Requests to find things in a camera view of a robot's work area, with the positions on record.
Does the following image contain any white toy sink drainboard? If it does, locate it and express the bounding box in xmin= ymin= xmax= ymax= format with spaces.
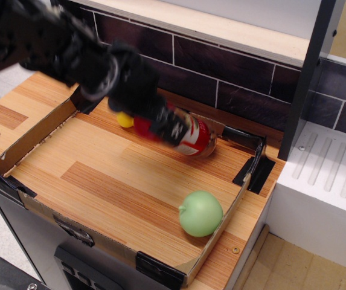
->
xmin=266 ymin=122 xmax=346 ymax=267

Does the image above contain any yellow toy bell pepper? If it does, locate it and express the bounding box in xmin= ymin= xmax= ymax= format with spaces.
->
xmin=117 ymin=112 xmax=134 ymax=128

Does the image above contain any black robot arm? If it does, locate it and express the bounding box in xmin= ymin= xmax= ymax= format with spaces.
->
xmin=0 ymin=1 xmax=188 ymax=146

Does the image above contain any green toy apple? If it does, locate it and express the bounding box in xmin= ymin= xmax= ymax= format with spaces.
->
xmin=178 ymin=190 xmax=223 ymax=237

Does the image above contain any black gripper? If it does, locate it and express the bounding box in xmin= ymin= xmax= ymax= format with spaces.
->
xmin=108 ymin=42 xmax=189 ymax=147

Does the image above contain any light wooden shelf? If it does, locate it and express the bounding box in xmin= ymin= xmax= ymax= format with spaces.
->
xmin=76 ymin=1 xmax=309 ymax=68

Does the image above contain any dark grey vertical post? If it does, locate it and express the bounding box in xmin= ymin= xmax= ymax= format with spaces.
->
xmin=278 ymin=1 xmax=336 ymax=161

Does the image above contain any grey kitchen cabinet front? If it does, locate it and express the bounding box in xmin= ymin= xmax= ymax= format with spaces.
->
xmin=0 ymin=194 xmax=135 ymax=289

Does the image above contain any black oven control panel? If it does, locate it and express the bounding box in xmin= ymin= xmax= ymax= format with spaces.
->
xmin=53 ymin=245 xmax=131 ymax=290

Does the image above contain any cardboard fence with black tape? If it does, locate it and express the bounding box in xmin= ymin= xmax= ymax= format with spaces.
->
xmin=0 ymin=85 xmax=284 ymax=289

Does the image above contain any red lid spice bottle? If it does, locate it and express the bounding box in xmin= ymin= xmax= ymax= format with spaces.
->
xmin=134 ymin=103 xmax=217 ymax=158

